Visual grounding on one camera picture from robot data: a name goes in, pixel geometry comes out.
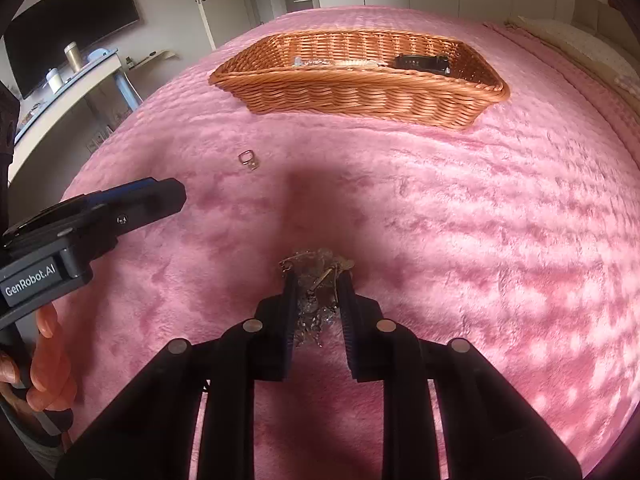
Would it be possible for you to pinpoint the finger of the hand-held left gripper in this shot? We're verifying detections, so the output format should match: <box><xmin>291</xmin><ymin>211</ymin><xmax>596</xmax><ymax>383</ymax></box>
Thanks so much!
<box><xmin>82</xmin><ymin>177</ymin><xmax>187</xmax><ymax>235</ymax></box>

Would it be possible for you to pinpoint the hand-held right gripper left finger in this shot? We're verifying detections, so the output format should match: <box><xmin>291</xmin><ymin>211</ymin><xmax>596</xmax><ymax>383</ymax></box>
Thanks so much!
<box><xmin>55</xmin><ymin>272</ymin><xmax>301</xmax><ymax>480</ymax></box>

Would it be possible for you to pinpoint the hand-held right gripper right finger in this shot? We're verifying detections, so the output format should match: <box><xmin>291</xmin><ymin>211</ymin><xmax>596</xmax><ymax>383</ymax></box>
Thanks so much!
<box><xmin>337</xmin><ymin>272</ymin><xmax>583</xmax><ymax>480</ymax></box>

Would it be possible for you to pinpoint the clear crystal bracelet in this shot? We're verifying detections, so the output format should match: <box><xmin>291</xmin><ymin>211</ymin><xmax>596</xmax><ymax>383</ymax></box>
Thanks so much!
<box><xmin>295</xmin><ymin>300</ymin><xmax>342</xmax><ymax>350</ymax></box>

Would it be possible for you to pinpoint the key bunch with charm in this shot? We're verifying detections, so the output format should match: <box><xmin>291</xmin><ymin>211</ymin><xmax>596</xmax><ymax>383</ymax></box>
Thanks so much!
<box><xmin>279</xmin><ymin>247</ymin><xmax>356</xmax><ymax>306</ymax></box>

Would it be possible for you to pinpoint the woven wicker basket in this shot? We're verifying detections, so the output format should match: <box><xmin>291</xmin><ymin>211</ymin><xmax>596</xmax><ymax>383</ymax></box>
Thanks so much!
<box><xmin>209</xmin><ymin>29</ymin><xmax>511</xmax><ymax>131</ymax></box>

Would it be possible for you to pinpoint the black wrist watch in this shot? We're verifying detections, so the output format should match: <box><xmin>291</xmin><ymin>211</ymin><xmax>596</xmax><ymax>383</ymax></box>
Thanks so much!
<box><xmin>390</xmin><ymin>52</ymin><xmax>453</xmax><ymax>77</ymax></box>

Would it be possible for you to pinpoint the person's left hand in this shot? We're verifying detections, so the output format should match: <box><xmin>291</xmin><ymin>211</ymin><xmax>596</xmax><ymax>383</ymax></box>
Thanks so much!
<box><xmin>0</xmin><ymin>305</ymin><xmax>78</xmax><ymax>411</ymax></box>

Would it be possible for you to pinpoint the white desk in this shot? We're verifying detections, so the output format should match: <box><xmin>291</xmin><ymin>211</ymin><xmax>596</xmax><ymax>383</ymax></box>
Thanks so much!
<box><xmin>7</xmin><ymin>47</ymin><xmax>141</xmax><ymax>186</ymax></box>

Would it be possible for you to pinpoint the white door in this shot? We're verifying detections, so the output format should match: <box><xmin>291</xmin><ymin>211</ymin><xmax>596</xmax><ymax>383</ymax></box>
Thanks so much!
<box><xmin>185</xmin><ymin>0</ymin><xmax>261</xmax><ymax>51</ymax></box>

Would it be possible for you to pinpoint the white dotted pillow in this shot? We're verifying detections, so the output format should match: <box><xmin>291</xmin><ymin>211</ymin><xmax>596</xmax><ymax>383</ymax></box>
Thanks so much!
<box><xmin>515</xmin><ymin>15</ymin><xmax>636</xmax><ymax>86</ymax></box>

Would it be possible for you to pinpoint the beige bed headboard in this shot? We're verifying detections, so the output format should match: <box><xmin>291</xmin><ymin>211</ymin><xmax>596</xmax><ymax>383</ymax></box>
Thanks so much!
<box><xmin>572</xmin><ymin>0</ymin><xmax>621</xmax><ymax>36</ymax></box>

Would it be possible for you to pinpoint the small beige wall shelf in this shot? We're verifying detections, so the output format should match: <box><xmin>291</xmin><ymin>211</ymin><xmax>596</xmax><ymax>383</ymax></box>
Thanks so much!
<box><xmin>129</xmin><ymin>50</ymin><xmax>180</xmax><ymax>68</ymax></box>

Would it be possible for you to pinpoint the black wall television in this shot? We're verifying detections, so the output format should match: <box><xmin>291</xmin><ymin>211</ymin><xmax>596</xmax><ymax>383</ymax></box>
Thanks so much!
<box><xmin>4</xmin><ymin>0</ymin><xmax>141</xmax><ymax>100</ymax></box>

